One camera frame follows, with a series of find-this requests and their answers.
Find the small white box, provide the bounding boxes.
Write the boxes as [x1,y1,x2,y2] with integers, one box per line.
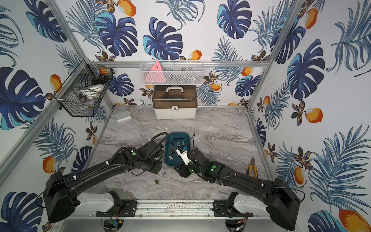
[116,111,131,122]

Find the pink triangle sign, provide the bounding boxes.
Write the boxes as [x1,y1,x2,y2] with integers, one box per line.
[144,61,166,84]

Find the brown lid white toolbox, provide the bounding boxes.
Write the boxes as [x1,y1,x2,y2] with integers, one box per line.
[152,86,198,119]

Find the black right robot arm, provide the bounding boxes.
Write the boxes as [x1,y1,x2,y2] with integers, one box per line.
[171,142,301,231]

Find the yellow handled pliers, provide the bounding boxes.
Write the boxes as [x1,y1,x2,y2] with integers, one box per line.
[248,158,258,178]

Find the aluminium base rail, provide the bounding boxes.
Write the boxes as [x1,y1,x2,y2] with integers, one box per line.
[54,199,294,220]

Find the white bowl in basket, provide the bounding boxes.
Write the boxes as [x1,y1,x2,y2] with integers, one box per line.
[80,84,104,97]

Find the black wire basket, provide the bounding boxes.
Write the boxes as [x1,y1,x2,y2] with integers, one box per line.
[53,60,115,118]

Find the teal plastic storage box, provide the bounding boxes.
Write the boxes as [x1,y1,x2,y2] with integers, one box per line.
[164,132,190,168]

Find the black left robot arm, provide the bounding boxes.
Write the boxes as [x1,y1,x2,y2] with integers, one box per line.
[42,132,168,223]

